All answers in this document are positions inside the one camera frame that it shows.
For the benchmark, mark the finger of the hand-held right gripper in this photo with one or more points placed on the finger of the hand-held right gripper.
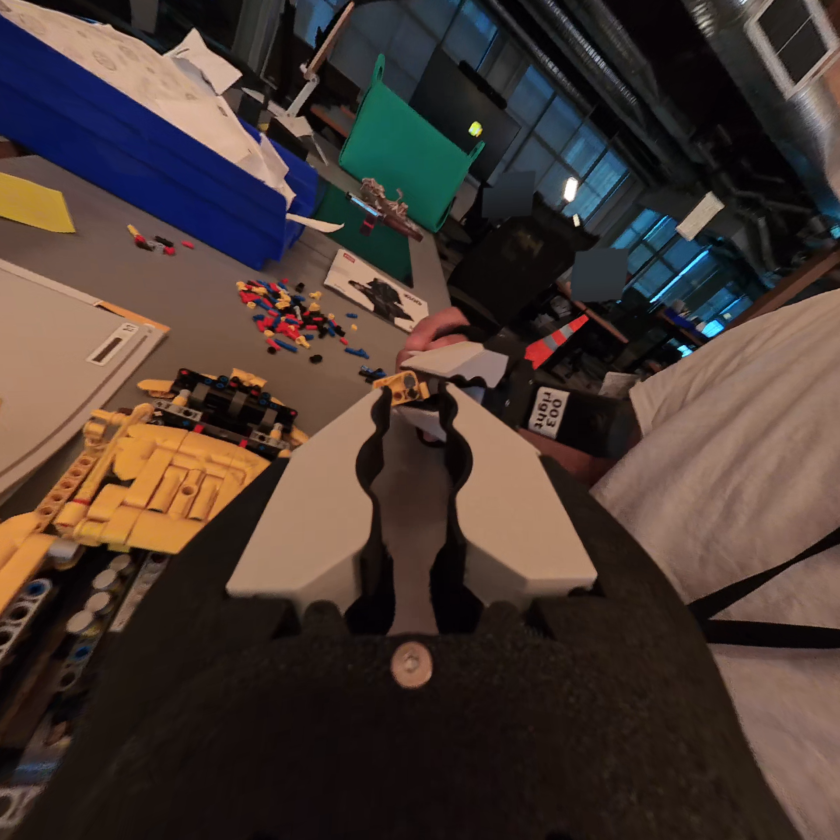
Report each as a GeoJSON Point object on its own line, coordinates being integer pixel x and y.
{"type": "Point", "coordinates": [423, 420]}
{"type": "Point", "coordinates": [459, 361]}

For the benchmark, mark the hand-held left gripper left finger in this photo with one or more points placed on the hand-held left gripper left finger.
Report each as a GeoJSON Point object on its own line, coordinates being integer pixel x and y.
{"type": "Point", "coordinates": [302, 525]}

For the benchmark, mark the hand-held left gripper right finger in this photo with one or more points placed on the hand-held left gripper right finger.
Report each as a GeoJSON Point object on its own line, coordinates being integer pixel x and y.
{"type": "Point", "coordinates": [525, 525]}

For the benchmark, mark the yellow panel subassembly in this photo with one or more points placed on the yellow panel subassembly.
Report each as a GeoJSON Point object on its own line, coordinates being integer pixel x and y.
{"type": "Point", "coordinates": [403, 387]}

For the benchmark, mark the black white instruction booklet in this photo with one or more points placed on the black white instruction booklet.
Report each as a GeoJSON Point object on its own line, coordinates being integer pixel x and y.
{"type": "Point", "coordinates": [374, 295]}

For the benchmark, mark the yellow toy car model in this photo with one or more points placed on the yellow toy car model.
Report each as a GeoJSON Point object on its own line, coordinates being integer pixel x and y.
{"type": "Point", "coordinates": [164, 479]}

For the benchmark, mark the person's right forearm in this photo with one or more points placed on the person's right forearm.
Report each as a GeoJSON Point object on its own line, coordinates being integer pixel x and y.
{"type": "Point", "coordinates": [584, 466]}

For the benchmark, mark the grey desk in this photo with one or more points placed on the grey desk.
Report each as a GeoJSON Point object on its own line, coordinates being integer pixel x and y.
{"type": "Point", "coordinates": [197, 282]}

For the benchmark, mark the black office chair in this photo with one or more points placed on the black office chair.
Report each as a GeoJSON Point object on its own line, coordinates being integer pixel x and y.
{"type": "Point", "coordinates": [518, 262]}

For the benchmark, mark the pile of red blue pins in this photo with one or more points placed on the pile of red blue pins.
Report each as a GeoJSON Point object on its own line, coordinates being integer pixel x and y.
{"type": "Point", "coordinates": [295, 321]}

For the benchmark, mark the brown brick model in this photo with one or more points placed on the brown brick model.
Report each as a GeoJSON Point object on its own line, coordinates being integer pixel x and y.
{"type": "Point", "coordinates": [387, 207]}

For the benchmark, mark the green plastic bin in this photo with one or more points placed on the green plastic bin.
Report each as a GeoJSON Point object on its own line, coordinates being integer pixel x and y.
{"type": "Point", "coordinates": [407, 151]}

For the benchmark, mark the black monitor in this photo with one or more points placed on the black monitor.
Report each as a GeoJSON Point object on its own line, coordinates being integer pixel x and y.
{"type": "Point", "coordinates": [459, 98]}

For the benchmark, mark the open lego instruction booklet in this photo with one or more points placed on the open lego instruction booklet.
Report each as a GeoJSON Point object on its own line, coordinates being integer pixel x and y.
{"type": "Point", "coordinates": [141, 315]}

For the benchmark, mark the small cluster of pins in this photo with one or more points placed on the small cluster of pins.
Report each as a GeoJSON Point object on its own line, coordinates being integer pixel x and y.
{"type": "Point", "coordinates": [157, 241]}

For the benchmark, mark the wooden document stand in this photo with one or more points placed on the wooden document stand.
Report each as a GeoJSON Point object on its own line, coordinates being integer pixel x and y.
{"type": "Point", "coordinates": [321, 52]}

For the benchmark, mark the blue plastic bin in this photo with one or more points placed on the blue plastic bin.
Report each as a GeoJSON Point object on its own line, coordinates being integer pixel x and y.
{"type": "Point", "coordinates": [131, 164]}

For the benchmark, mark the yellow sticky note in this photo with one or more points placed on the yellow sticky note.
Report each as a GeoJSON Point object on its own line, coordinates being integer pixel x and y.
{"type": "Point", "coordinates": [33, 203]}

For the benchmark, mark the white crumpled papers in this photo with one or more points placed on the white crumpled papers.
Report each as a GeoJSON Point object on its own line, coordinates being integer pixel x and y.
{"type": "Point", "coordinates": [131, 72]}

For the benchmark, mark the white vent grille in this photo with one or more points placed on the white vent grille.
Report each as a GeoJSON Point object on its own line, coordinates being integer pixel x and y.
{"type": "Point", "coordinates": [794, 39]}

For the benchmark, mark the silver air duct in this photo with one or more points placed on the silver air duct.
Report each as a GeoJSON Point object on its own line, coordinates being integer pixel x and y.
{"type": "Point", "coordinates": [754, 79]}

